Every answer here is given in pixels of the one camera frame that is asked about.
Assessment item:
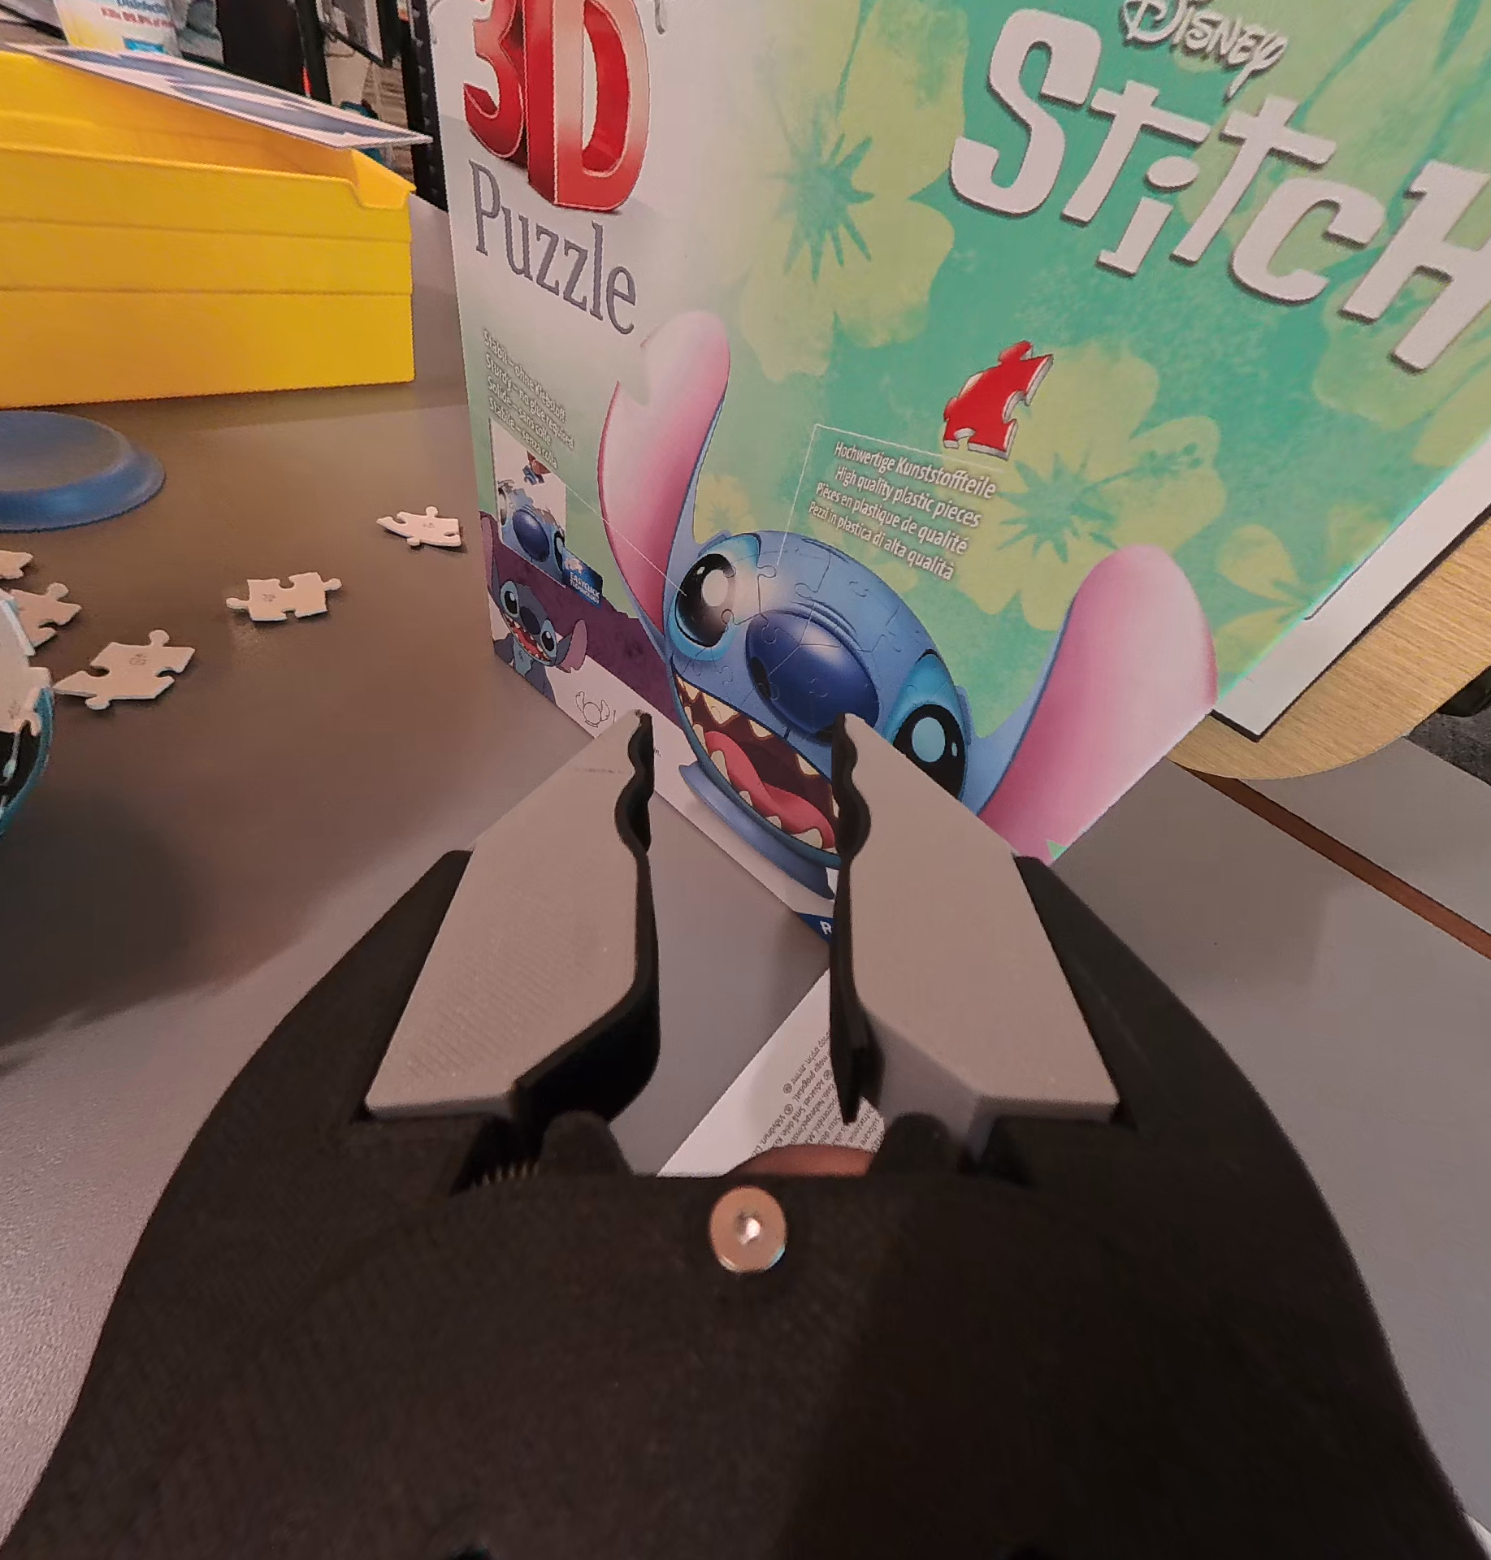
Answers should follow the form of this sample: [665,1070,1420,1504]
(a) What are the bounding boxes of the yellow plastic tray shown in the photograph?
[0,106,419,226]
[0,290,419,412]
[0,219,415,296]

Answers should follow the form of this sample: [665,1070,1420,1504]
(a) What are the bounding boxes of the blue white paper leaflet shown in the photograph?
[3,42,436,153]

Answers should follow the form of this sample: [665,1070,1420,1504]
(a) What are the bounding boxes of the blue round ball stand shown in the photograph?
[0,410,165,534]

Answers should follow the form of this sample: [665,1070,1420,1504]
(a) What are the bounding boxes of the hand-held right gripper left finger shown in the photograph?
[365,710,665,1128]

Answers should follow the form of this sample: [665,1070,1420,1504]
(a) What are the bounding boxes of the light wooden panel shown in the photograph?
[1166,488,1491,782]

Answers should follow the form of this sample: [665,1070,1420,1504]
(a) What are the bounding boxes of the green cartoon puzzle box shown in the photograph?
[435,0,1491,1177]

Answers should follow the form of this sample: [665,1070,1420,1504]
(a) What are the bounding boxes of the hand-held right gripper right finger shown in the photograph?
[824,716,1122,1128]

